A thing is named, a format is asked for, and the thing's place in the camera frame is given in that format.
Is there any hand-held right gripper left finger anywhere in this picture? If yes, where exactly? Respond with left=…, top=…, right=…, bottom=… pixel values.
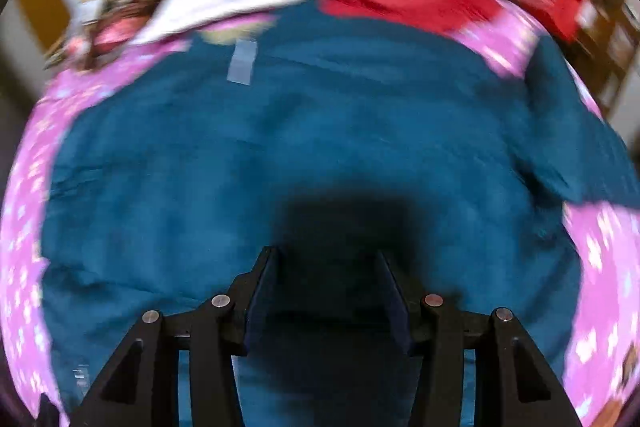
left=70, top=246, right=281, bottom=427

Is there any pink floral bed sheet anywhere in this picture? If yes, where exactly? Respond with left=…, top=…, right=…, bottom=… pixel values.
left=0, top=2, right=640, bottom=427

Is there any wooden chair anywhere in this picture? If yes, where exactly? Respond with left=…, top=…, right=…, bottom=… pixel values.
left=565, top=0, right=640, bottom=118

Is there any teal puffer jacket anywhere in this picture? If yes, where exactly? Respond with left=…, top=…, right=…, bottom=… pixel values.
left=40, top=2, right=640, bottom=427

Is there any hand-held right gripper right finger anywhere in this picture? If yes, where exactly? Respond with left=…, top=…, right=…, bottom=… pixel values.
left=375, top=251, right=583, bottom=427

